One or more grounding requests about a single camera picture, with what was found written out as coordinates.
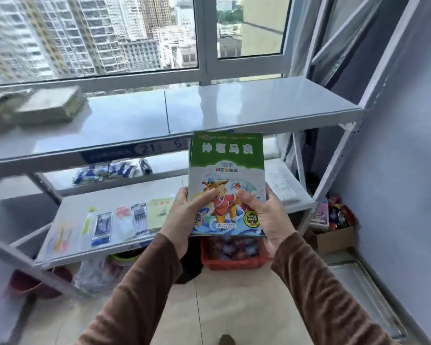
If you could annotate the person's right hand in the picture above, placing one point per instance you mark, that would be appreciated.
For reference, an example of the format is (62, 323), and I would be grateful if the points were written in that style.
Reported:
(276, 226)

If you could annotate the person's left hand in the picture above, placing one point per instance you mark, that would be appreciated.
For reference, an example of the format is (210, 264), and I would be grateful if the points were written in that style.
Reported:
(176, 226)

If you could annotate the person's right thumb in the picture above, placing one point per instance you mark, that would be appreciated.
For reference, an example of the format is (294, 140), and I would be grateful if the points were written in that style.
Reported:
(249, 200)

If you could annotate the person's left thumb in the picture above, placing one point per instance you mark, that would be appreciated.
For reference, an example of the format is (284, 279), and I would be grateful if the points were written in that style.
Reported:
(202, 202)

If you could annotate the green children's picture book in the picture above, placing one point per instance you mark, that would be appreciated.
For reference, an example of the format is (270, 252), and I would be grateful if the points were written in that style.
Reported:
(226, 165)

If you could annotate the person's left forearm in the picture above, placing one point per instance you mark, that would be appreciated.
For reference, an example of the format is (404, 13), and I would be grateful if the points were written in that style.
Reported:
(140, 294)

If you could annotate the person's right forearm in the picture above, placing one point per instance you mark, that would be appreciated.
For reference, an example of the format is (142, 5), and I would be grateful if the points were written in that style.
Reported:
(316, 298)

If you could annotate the yellow thin notebook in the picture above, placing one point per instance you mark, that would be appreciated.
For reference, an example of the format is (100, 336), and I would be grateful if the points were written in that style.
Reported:
(160, 213)

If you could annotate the clear pack of pens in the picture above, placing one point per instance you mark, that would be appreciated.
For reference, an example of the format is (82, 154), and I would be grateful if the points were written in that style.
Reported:
(139, 219)

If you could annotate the red plastic basket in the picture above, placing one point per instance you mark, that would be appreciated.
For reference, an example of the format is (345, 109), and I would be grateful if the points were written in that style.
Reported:
(233, 265)

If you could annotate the pink toy box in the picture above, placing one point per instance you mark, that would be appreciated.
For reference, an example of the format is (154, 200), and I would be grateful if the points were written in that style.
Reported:
(319, 213)

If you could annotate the orange-topped clear packet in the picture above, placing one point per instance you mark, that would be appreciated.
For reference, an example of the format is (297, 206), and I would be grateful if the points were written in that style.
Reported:
(124, 222)

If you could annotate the blue shelf label strip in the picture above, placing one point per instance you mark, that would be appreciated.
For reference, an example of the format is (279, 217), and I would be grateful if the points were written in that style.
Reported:
(129, 150)

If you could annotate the heap of shiny toys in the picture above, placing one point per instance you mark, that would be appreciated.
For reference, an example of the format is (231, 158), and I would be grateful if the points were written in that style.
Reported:
(341, 211)

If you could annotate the green plastic basin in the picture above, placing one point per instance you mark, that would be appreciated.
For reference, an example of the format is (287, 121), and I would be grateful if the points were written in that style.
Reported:
(127, 257)

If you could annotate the brown cardboard box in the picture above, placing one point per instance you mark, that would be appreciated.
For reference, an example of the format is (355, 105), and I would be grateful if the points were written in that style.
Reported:
(332, 242)

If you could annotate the white metal shelving rack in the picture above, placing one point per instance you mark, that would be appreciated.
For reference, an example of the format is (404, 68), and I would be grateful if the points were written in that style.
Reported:
(237, 104)

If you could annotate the pile of blue-white packets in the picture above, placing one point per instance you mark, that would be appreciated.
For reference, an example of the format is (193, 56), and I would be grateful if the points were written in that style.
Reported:
(104, 172)

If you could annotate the blue stationery packet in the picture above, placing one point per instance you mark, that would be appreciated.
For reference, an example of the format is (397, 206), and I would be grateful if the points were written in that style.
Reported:
(102, 228)

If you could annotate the yellow-green glue tube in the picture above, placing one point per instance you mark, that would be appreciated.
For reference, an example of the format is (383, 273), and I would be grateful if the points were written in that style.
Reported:
(88, 222)

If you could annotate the white plastic bag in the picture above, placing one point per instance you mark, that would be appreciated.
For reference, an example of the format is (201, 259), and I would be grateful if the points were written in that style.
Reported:
(97, 274)

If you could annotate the person's dark shoe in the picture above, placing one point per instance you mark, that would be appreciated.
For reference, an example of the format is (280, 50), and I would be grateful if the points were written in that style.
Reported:
(227, 340)

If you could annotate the pink-yellow flat packet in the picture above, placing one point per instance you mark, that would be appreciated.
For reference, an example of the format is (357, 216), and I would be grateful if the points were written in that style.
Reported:
(61, 239)

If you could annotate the grey floor tray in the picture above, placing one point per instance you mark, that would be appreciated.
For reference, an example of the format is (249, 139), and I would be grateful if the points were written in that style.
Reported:
(370, 301)

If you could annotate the stack of grey-green books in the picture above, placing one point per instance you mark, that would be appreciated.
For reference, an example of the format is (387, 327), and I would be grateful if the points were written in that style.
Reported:
(52, 104)

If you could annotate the open grey window sash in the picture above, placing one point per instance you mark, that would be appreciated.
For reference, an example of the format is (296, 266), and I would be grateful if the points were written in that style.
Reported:
(344, 35)

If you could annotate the red plastic basin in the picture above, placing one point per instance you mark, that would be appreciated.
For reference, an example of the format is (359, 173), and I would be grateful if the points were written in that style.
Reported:
(28, 283)

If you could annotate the grey window frame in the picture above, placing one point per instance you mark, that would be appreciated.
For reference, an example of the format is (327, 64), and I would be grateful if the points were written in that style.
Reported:
(205, 35)

